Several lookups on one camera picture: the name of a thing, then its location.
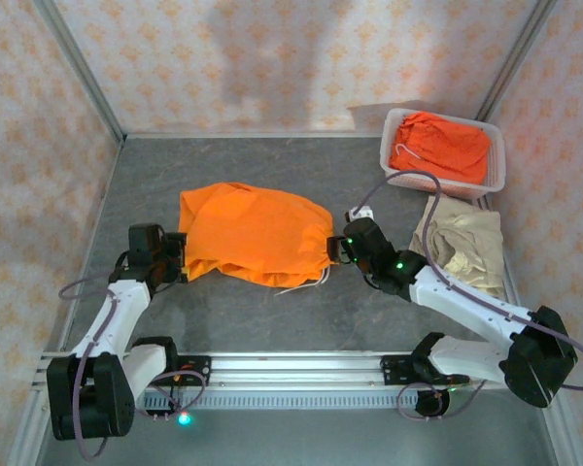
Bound light orange shorts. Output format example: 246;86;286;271
177;182;335;297

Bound cream beige shorts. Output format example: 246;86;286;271
408;194;506;300

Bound red-orange shorts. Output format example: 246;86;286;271
388;111;493;185

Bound white perforated plastic basket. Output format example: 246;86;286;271
378;107;507;199

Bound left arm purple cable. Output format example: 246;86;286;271
57;269;127;461

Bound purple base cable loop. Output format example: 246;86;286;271
396;381;487;422
134;371;209;419

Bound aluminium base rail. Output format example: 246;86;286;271
32;352;511;389

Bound grey slotted cable duct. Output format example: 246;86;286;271
143;390;422;412

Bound aluminium frame post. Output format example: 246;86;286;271
474;0;560;123
32;0;126;146

